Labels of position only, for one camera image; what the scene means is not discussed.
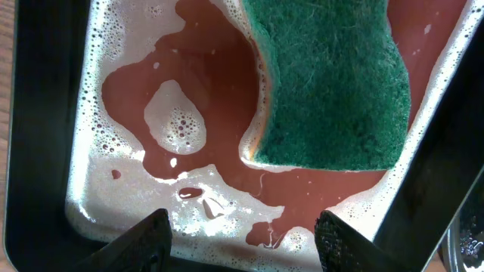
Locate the rectangular tray with red water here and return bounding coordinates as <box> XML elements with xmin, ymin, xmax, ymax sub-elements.
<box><xmin>5</xmin><ymin>0</ymin><xmax>483</xmax><ymax>271</ymax></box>

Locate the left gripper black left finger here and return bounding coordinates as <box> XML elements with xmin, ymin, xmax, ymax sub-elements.
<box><xmin>75</xmin><ymin>209</ymin><xmax>172</xmax><ymax>272</ymax></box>

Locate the green and yellow sponge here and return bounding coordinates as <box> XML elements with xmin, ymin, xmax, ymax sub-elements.
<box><xmin>242</xmin><ymin>0</ymin><xmax>411</xmax><ymax>172</ymax></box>

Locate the round black tray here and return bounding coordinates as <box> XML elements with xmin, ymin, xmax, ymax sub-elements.
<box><xmin>442</xmin><ymin>181</ymin><xmax>483</xmax><ymax>272</ymax></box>

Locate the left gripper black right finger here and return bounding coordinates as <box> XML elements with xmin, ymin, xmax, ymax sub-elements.
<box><xmin>315</xmin><ymin>210</ymin><xmax>405</xmax><ymax>272</ymax></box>

